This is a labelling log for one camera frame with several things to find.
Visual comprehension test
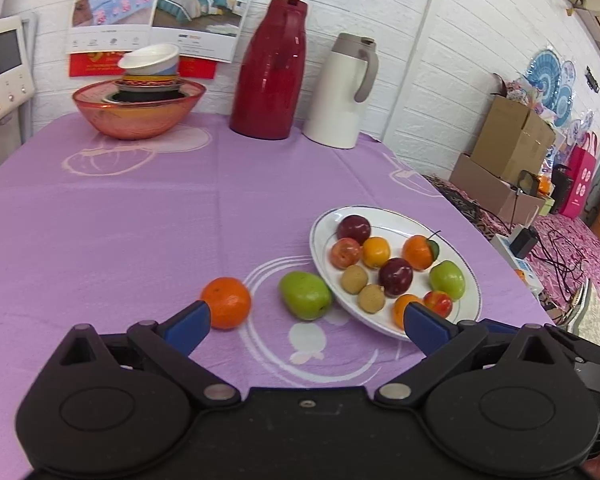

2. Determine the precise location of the red yellow apple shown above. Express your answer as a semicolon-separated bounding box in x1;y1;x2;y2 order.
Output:
422;290;453;318

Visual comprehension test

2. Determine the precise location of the small orange tangerine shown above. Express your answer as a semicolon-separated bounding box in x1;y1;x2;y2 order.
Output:
392;294;424;330

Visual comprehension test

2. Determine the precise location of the dark red plum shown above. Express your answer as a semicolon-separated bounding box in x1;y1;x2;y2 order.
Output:
336;214;372;245
378;258;413;297

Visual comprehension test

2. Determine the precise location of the orange with green leaf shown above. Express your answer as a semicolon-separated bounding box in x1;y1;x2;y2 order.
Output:
402;232;440;271

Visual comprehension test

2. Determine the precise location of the brown kiwi longan fruit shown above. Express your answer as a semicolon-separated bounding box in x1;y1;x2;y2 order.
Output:
340;266;368;295

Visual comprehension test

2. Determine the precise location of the yellow orange small fruit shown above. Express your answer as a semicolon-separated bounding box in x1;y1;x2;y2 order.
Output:
362;236;391;269

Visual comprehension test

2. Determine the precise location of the small red peach apple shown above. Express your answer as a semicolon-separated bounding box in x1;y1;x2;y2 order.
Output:
329;237;362;270

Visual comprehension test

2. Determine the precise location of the large orange mandarin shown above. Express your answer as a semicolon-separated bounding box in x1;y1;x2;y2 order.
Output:
200;276;251;330

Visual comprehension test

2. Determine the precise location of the white power strip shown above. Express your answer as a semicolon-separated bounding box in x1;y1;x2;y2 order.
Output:
491;224;544;298

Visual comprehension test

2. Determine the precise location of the black power adapter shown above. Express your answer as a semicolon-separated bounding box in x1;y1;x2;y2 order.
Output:
509;226;539;259

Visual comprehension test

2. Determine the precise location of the white porcelain plate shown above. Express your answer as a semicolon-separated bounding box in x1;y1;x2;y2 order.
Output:
310;206;481;340

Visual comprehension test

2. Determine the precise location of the green apple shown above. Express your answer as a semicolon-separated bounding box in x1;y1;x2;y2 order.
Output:
278;271;332;322

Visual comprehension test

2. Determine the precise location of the brown cardboard box lower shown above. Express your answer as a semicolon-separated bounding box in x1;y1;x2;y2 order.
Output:
450;154;544;226

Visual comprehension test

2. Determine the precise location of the brown cardboard box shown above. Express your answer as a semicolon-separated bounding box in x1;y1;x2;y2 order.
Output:
450;154;544;226
470;96;556;185

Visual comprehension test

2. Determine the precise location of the pink gift bag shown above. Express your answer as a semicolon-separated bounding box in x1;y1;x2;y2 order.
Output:
559;132;598;219

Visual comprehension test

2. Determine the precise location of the brown cardboard box upper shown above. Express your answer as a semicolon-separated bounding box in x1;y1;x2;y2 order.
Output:
470;96;556;185

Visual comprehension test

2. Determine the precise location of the orange glass bowl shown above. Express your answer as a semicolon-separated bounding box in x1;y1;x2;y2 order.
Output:
72;79;206;141

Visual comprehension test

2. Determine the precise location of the white thermos jug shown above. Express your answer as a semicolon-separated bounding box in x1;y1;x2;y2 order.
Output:
302;32;379;150

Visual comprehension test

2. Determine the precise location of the blue patterned plates decoration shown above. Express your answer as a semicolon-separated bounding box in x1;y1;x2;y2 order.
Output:
526;48;577;128

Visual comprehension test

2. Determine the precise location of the red thermos jug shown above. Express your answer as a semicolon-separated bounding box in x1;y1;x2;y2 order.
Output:
230;0;308;140

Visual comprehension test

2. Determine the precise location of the white machine with screen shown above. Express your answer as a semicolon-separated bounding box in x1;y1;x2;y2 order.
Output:
0;15;36;166

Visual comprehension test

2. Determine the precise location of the bedding wall calendar poster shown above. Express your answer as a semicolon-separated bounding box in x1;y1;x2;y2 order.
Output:
67;0;250;78

